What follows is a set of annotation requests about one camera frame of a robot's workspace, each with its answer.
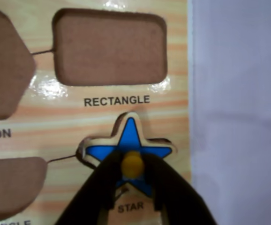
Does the blue star puzzle piece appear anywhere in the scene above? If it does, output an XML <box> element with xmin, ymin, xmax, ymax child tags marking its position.
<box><xmin>82</xmin><ymin>112</ymin><xmax>179</xmax><ymax>198</ymax></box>

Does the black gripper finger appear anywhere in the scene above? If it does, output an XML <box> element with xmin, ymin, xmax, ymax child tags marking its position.
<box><xmin>141</xmin><ymin>154</ymin><xmax>218</xmax><ymax>225</ymax></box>
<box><xmin>55</xmin><ymin>152</ymin><xmax>125</xmax><ymax>225</ymax></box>

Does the wooden shape puzzle board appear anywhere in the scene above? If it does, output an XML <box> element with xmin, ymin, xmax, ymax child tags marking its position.
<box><xmin>0</xmin><ymin>0</ymin><xmax>193</xmax><ymax>225</ymax></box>

